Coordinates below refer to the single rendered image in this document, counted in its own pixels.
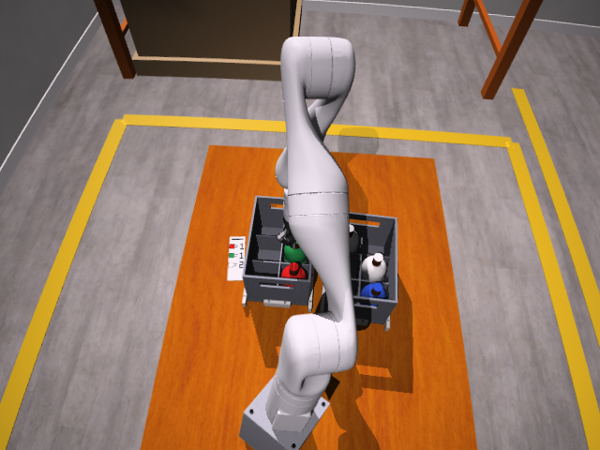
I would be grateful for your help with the red bottle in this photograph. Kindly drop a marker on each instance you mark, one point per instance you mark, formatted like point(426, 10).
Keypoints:
point(293, 271)

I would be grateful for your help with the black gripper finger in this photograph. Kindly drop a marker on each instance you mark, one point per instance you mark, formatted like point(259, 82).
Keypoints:
point(289, 241)

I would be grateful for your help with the white paper pick list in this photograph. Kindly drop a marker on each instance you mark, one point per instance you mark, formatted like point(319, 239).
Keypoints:
point(236, 257)

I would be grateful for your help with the green bottle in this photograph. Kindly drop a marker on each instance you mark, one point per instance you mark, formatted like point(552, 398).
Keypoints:
point(294, 255)

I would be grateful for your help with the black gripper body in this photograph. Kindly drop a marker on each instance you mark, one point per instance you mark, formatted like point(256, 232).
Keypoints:
point(287, 227)

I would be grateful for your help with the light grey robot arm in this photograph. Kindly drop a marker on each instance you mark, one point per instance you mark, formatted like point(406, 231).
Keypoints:
point(318, 213)

